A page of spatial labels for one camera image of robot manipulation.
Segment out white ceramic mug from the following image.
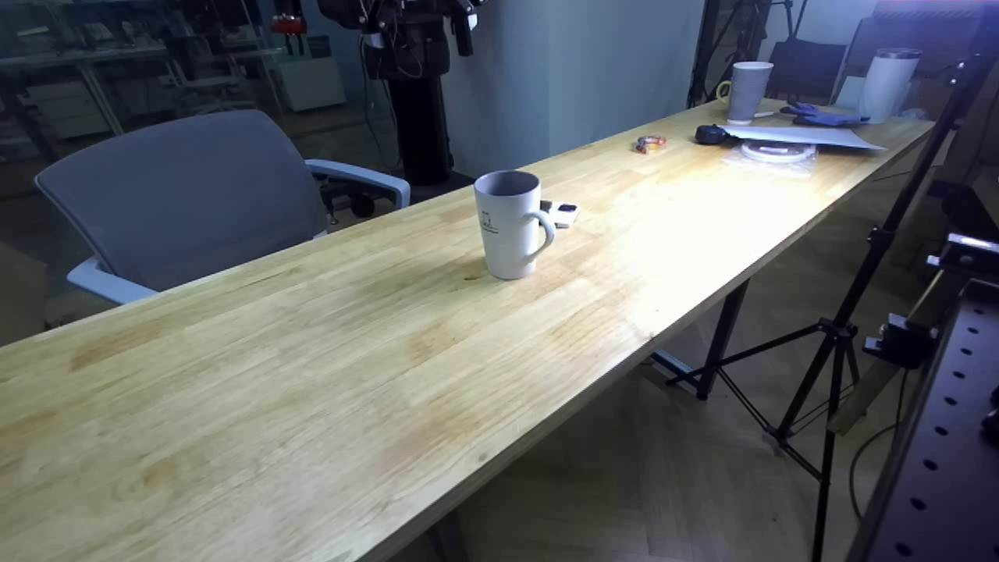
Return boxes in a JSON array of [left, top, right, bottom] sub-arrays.
[[476, 168, 556, 280]]

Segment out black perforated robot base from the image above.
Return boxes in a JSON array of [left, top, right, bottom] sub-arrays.
[[845, 235, 999, 562]]

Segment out dark smartphone on table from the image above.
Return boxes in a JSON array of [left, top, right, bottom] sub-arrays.
[[542, 199, 582, 227]]

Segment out small orange object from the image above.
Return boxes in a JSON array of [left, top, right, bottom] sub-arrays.
[[634, 135, 670, 152]]

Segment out black computer mouse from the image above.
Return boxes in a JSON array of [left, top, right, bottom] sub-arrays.
[[695, 124, 731, 148]]

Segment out round white pad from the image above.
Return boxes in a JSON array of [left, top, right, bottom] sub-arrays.
[[741, 143, 819, 168]]

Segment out grey cylindrical speaker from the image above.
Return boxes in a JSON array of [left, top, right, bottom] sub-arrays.
[[716, 58, 776, 124]]

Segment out grey office chair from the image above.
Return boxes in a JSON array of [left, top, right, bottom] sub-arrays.
[[34, 108, 411, 304]]

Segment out silver laptop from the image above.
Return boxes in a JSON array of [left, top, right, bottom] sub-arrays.
[[723, 124, 884, 152]]

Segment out white paper towel roll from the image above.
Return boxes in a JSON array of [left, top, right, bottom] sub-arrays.
[[858, 50, 917, 124]]

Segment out black camera tripod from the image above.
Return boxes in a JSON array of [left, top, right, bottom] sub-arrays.
[[675, 24, 996, 562]]

